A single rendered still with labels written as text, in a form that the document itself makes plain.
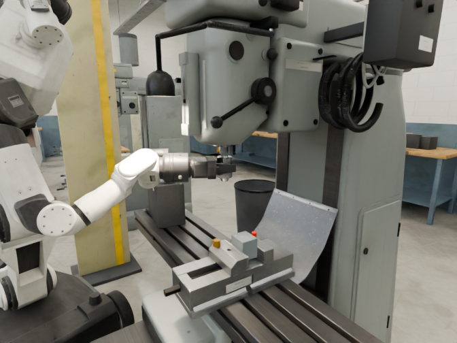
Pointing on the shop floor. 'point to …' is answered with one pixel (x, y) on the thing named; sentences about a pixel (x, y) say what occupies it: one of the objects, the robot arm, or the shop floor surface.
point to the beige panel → (93, 141)
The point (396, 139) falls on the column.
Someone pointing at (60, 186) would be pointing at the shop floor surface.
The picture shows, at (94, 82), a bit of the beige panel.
